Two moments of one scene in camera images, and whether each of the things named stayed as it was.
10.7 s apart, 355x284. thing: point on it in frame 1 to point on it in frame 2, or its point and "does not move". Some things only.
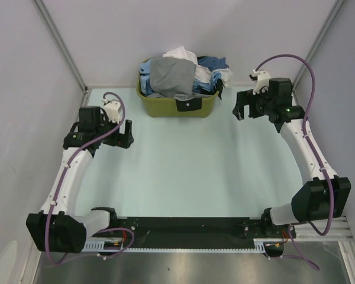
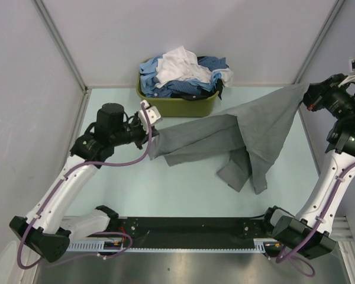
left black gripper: x=123 y=140 to x=144 y=138
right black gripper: x=246 y=98 to x=319 y=93
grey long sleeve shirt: x=172 y=77 to x=254 y=131
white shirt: x=202 y=75 does not move
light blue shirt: x=146 y=81 does not move
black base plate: x=136 y=230 does not move
